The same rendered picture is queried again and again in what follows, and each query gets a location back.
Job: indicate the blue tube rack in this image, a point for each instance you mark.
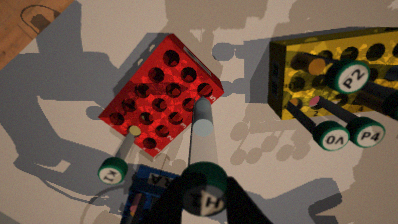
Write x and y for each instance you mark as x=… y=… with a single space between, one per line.
x=150 y=182

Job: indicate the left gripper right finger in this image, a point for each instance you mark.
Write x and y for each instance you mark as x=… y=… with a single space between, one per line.
x=241 y=208

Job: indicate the red tube rack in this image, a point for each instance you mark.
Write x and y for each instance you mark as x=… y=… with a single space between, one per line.
x=188 y=79

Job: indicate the tube with dark green cap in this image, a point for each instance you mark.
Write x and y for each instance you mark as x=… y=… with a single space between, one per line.
x=204 y=189

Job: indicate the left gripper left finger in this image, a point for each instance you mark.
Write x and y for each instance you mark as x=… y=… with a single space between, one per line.
x=167 y=210

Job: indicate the yellow tube rack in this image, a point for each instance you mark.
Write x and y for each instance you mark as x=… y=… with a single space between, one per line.
x=282 y=86

